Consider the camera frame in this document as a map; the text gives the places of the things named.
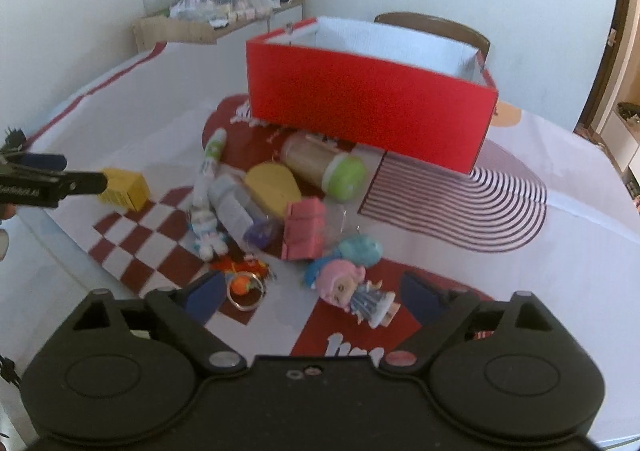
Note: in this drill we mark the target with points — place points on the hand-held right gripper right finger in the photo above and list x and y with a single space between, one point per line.
417 296

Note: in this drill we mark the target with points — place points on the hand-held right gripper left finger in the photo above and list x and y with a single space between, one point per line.
205 293

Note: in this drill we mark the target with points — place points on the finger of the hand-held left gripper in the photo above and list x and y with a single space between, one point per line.
82 182
47 161

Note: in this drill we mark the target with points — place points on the small yellow box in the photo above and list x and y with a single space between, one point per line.
127 188

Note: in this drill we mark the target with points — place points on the pink-haired doll figure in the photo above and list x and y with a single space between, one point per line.
345 288

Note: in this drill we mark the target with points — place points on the teal rounded plastic toy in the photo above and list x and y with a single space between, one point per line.
360 249

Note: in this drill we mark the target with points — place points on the pink plastic container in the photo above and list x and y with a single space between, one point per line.
304 228

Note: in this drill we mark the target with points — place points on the white green toothpaste tube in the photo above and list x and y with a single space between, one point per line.
212 151

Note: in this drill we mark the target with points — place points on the red cardboard box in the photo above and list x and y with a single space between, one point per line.
360 101

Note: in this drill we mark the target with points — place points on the grey tube purple cap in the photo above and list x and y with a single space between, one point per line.
235 208

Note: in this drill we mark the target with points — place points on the yellow plastic case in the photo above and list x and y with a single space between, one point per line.
272 186

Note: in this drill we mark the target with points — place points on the clear jar green lid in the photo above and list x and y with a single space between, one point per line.
320 163

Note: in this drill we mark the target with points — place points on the white wooden drawer cabinet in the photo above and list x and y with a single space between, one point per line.
200 33

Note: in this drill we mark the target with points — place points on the white shelf unit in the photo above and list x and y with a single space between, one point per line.
622 136

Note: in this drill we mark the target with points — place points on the brown wooden chair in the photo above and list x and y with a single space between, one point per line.
440 28

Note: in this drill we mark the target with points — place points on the wooden door frame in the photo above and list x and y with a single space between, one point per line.
607 41

